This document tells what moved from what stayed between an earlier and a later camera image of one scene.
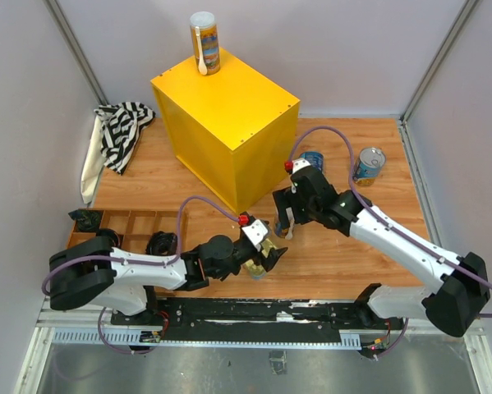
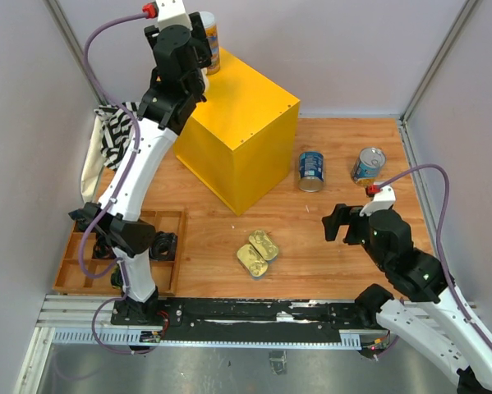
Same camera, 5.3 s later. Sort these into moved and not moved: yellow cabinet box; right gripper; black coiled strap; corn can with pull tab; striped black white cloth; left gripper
Moved: left gripper; right gripper
Not moved: corn can with pull tab; yellow cabinet box; black coiled strap; striped black white cloth
